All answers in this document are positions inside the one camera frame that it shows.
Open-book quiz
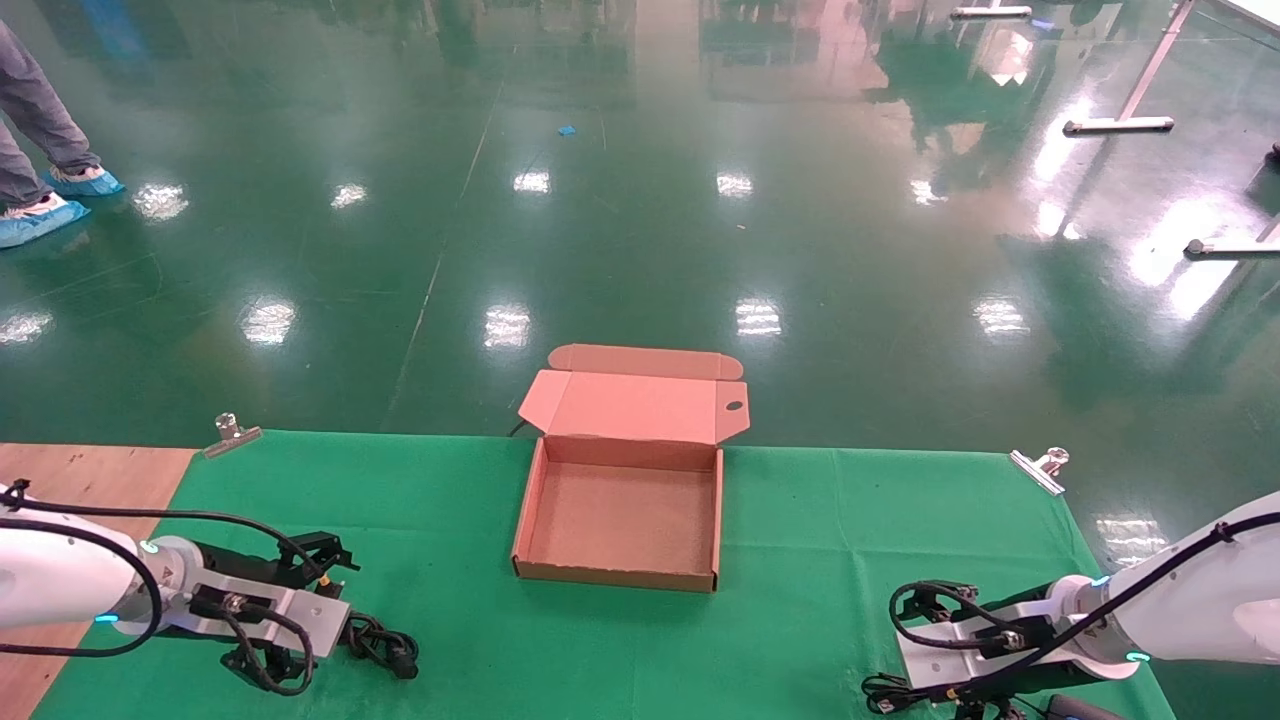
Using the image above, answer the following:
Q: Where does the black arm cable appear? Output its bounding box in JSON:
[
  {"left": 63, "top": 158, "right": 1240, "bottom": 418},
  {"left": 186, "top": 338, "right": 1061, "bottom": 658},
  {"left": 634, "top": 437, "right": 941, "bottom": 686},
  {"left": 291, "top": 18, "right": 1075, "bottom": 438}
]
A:
[
  {"left": 888, "top": 510, "right": 1280, "bottom": 701},
  {"left": 0, "top": 480, "right": 331, "bottom": 698}
]

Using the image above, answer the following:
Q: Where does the black mouse with cable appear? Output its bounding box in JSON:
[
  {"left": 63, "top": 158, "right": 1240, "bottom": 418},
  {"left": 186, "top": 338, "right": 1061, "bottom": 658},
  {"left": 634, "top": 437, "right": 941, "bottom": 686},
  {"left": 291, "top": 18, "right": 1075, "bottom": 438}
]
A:
[{"left": 862, "top": 673, "right": 1126, "bottom": 720}]

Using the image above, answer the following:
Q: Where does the green table cloth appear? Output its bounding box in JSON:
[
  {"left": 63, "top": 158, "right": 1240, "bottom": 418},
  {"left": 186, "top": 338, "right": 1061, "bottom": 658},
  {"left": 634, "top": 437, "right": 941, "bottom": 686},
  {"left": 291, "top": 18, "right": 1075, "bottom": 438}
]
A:
[{"left": 30, "top": 430, "right": 1179, "bottom": 720}]

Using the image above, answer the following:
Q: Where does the blue shoe cover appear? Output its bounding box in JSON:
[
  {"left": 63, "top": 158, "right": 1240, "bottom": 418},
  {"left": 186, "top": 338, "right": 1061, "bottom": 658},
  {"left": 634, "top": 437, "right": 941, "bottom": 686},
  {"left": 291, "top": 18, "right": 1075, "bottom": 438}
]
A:
[
  {"left": 42, "top": 165, "right": 127, "bottom": 198},
  {"left": 0, "top": 193, "right": 91, "bottom": 250}
]

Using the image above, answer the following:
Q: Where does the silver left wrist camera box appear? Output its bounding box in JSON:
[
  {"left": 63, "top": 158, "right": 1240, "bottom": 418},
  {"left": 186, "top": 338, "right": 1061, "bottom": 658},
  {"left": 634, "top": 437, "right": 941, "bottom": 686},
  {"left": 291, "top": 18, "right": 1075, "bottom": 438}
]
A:
[{"left": 188, "top": 578, "right": 353, "bottom": 658}]

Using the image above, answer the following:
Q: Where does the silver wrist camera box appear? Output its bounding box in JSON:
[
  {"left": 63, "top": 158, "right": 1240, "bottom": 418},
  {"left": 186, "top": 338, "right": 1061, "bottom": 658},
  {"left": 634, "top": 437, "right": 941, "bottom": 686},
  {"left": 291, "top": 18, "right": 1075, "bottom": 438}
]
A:
[
  {"left": 897, "top": 600, "right": 1063, "bottom": 693},
  {"left": 188, "top": 578, "right": 353, "bottom": 658}
]

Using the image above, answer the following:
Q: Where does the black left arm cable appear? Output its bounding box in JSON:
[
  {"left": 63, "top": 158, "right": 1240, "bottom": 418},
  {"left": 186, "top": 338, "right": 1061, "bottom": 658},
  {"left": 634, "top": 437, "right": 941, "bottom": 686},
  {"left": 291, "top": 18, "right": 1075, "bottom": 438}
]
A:
[{"left": 0, "top": 480, "right": 331, "bottom": 698}]

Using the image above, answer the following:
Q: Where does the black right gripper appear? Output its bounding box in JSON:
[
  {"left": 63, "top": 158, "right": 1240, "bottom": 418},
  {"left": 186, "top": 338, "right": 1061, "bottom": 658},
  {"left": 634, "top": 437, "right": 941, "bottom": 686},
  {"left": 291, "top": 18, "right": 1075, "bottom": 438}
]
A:
[{"left": 905, "top": 580, "right": 1106, "bottom": 720}]

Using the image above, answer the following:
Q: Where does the white table top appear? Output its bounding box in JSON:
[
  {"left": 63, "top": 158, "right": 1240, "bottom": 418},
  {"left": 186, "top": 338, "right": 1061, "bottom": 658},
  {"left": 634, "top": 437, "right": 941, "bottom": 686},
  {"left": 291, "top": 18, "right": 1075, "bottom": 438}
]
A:
[{"left": 1215, "top": 0, "right": 1280, "bottom": 39}]

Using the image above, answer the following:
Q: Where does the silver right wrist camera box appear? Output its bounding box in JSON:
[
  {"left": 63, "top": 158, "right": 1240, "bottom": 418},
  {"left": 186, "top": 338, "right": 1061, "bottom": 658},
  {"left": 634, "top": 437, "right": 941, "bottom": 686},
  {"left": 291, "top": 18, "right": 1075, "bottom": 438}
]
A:
[{"left": 897, "top": 600, "right": 1063, "bottom": 693}]

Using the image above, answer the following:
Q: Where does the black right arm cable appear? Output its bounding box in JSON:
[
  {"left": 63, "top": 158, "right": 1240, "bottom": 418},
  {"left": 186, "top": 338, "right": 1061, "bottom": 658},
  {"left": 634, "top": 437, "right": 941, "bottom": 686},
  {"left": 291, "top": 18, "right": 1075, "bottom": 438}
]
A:
[{"left": 888, "top": 510, "right": 1280, "bottom": 701}]

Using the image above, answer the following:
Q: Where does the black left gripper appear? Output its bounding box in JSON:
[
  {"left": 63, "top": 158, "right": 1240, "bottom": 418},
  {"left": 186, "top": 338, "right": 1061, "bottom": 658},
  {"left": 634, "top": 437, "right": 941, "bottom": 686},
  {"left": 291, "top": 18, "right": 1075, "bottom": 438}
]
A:
[{"left": 195, "top": 532, "right": 359, "bottom": 681}]

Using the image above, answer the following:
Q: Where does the open brown cardboard box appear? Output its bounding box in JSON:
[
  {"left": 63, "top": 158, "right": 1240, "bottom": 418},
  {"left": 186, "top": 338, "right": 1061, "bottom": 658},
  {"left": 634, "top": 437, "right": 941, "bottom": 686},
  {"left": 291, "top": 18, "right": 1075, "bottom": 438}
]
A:
[{"left": 512, "top": 344, "right": 751, "bottom": 593}]

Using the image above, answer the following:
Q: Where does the grey trouser leg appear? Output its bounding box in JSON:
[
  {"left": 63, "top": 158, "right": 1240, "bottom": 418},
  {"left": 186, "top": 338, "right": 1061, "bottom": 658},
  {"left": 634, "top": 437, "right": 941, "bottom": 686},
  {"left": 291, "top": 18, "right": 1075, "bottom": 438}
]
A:
[
  {"left": 0, "top": 20, "right": 103, "bottom": 177},
  {"left": 0, "top": 120, "right": 53, "bottom": 211}
]

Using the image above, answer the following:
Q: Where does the metal binder clip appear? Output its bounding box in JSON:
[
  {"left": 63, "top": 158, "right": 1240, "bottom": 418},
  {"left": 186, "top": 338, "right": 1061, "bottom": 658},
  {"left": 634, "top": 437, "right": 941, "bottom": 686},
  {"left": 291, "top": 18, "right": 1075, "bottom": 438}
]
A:
[
  {"left": 203, "top": 413, "right": 263, "bottom": 459},
  {"left": 1008, "top": 447, "right": 1071, "bottom": 498}
]

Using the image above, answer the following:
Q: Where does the black cable bundle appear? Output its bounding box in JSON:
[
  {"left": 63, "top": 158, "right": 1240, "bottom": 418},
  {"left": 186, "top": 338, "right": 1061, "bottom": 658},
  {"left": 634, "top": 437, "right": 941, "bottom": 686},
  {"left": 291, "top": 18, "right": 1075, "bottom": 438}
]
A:
[{"left": 340, "top": 612, "right": 421, "bottom": 681}]

